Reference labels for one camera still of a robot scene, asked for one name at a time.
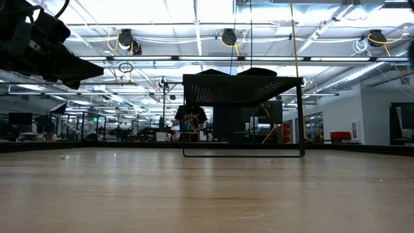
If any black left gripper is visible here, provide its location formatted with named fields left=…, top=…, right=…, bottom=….
left=0, top=0, right=105, bottom=91

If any black square mini plate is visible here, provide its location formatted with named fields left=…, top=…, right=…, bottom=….
left=196, top=68, right=231, bottom=76
left=237, top=67, right=279, bottom=78

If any black studio light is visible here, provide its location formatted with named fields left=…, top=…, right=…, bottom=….
left=48, top=102, right=68, bottom=115

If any black computer monitor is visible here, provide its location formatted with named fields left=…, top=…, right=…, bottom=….
left=8, top=112, right=33, bottom=126
left=389, top=102, right=414, bottom=146

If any long ceiling light bar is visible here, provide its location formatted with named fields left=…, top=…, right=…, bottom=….
left=79, top=55, right=410, bottom=63

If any red storage bin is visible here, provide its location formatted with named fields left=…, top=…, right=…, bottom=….
left=329, top=131, right=352, bottom=143

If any person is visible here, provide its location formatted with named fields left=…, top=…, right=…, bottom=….
left=172, top=104, right=209, bottom=142

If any black perforated metal shelf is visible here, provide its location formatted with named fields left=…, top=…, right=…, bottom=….
left=182, top=73, right=307, bottom=159

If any black equipment cabinet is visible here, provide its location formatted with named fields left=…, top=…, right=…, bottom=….
left=212, top=100, right=284, bottom=143

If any black ceiling cable reel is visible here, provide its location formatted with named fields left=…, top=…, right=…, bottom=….
left=220, top=28, right=239, bottom=47
left=117, top=28, right=143, bottom=56
left=367, top=28, right=387, bottom=48

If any hanging black cable loop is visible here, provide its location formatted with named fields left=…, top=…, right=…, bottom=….
left=118, top=61, right=134, bottom=85

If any silver ventilation duct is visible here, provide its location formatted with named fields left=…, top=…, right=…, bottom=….
left=318, top=48, right=414, bottom=92

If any black aluminium table frame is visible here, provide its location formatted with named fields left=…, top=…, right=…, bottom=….
left=0, top=140, right=414, bottom=158

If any yellow hanging power cord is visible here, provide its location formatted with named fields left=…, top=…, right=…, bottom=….
left=289, top=0, right=307, bottom=140

